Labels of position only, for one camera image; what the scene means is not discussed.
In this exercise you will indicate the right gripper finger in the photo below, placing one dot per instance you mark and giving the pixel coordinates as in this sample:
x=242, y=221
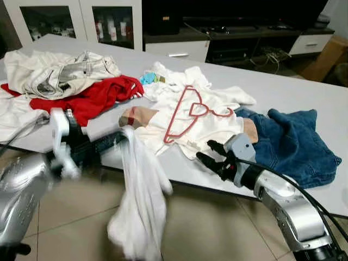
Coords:
x=212, y=164
x=218, y=149

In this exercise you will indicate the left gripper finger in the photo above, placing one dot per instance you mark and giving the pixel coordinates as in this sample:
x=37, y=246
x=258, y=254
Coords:
x=106, y=151
x=109, y=139

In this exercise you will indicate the red plastic clothes hanger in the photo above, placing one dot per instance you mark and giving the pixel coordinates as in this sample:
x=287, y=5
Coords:
x=175, y=117

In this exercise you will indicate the white printed T-shirt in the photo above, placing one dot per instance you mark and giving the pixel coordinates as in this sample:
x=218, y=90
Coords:
x=138, y=206

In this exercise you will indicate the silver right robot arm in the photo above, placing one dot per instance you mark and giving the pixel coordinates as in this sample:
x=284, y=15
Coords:
x=293, y=212

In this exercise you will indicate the cream short sleeve shirt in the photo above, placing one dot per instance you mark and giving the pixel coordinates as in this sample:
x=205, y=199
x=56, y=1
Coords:
x=223, y=128

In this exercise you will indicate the red garment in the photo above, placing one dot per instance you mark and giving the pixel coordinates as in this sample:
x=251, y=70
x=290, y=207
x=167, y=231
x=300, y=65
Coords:
x=92, y=100

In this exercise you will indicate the blue denim jeans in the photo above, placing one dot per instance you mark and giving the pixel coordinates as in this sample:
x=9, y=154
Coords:
x=293, y=147

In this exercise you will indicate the white cotton garment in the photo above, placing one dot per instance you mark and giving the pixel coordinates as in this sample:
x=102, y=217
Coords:
x=16, y=119

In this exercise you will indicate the light blue small cloth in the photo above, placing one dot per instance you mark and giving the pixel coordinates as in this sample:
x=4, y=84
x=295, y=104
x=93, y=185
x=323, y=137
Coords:
x=147, y=78

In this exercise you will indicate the cream denim jeans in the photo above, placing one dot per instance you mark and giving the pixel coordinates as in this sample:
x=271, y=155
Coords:
x=54, y=73

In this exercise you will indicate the white crumpled garment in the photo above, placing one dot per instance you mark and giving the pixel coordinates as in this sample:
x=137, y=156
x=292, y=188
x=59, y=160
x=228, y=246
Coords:
x=174, y=79

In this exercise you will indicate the grey folding table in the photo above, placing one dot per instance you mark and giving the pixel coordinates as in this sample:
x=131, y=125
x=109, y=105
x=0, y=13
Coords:
x=293, y=87

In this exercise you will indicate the brown cardboard box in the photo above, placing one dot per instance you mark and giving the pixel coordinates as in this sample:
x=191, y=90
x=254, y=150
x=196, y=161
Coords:
x=326, y=62

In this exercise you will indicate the white drawer front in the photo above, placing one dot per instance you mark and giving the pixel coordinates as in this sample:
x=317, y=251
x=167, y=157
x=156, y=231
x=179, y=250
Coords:
x=179, y=50
x=310, y=44

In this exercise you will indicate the black TV stand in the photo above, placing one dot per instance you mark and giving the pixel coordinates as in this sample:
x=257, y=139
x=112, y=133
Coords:
x=244, y=35

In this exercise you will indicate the white glass door cabinet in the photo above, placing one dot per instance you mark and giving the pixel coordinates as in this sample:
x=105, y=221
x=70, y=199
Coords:
x=83, y=22

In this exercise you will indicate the black floor stand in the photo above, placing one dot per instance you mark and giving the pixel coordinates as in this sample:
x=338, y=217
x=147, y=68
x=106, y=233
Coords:
x=16, y=249

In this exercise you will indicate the black speaker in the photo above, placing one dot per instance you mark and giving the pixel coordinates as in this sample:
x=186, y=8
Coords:
x=162, y=16

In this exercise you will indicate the black television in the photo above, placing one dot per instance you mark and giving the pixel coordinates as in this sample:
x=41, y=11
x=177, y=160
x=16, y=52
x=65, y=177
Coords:
x=255, y=8

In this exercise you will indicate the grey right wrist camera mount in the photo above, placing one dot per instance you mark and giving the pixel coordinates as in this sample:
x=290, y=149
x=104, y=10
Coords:
x=242, y=145

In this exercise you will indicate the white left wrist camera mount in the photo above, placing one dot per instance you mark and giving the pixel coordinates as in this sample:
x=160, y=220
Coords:
x=58, y=128

